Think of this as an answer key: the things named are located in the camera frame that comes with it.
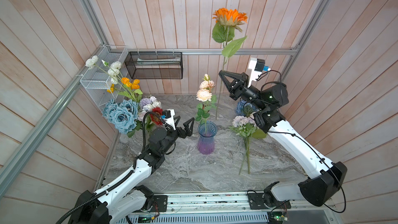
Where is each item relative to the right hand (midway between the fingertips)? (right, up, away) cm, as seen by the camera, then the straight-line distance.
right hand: (218, 76), depth 53 cm
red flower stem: (-27, -15, +17) cm, 35 cm away
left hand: (-12, -17, +21) cm, 29 cm away
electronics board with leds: (+29, -62, +18) cm, 71 cm away
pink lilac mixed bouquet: (-32, -9, +22) cm, 40 cm away
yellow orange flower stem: (-39, -2, +21) cm, 44 cm away
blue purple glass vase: (-2, -24, +27) cm, 36 cm away
